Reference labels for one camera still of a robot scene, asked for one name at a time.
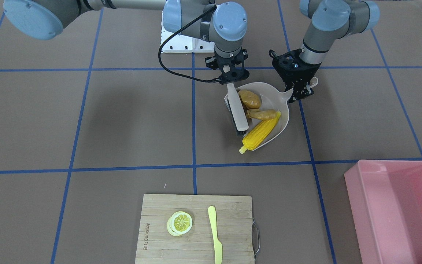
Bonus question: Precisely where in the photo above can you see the pink plastic bin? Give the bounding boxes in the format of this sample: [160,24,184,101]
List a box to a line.
[344,160,422,264]

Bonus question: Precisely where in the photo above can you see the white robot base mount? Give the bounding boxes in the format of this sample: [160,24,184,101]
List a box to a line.
[161,35,215,53]

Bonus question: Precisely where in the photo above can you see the bamboo cutting board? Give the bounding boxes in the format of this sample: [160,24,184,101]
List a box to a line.
[134,194,255,264]

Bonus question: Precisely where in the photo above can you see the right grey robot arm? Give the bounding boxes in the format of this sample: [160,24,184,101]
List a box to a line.
[2,0,249,85]

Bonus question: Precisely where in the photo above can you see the yellow toy corn cob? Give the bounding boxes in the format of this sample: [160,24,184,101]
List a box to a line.
[239,111,281,154]

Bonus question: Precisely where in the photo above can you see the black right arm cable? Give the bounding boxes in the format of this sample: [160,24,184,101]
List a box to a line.
[158,4,223,83]

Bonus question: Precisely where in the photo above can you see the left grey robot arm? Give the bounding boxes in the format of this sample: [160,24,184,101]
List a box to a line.
[269,0,380,103]

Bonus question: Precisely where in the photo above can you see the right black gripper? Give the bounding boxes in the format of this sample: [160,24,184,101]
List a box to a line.
[205,49,250,85]

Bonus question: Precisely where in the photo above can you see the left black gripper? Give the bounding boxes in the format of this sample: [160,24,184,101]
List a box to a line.
[268,49,321,102]

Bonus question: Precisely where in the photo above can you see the beige plastic dustpan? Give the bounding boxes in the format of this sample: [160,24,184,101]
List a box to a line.
[224,77,318,154]

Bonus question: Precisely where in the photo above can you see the yellow plastic knife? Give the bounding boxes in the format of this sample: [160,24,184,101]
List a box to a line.
[208,206,223,264]

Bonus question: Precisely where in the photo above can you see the tan toy ginger root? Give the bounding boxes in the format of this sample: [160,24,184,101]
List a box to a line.
[246,109,277,121]

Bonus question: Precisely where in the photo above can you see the yellow lemon slices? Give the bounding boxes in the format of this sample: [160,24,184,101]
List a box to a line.
[166,212,193,236]

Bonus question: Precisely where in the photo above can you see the brown toy potato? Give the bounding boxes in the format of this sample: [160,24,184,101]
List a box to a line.
[238,89,262,110]

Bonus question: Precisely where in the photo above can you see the beige hand brush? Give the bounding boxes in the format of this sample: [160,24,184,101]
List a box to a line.
[225,82,249,137]

